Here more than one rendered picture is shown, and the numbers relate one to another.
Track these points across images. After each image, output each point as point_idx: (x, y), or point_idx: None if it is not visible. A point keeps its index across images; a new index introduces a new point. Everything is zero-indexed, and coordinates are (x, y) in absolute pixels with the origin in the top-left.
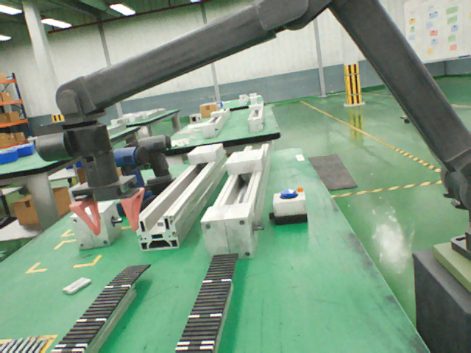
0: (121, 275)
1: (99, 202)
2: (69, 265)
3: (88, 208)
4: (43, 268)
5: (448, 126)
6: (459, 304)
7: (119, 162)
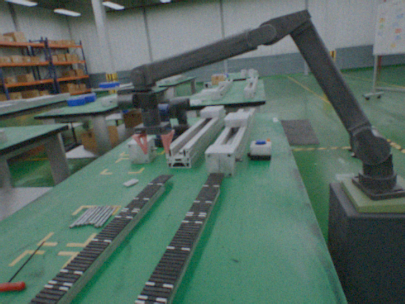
0: (156, 178)
1: None
2: (125, 172)
3: None
4: (110, 172)
5: (351, 109)
6: (345, 211)
7: None
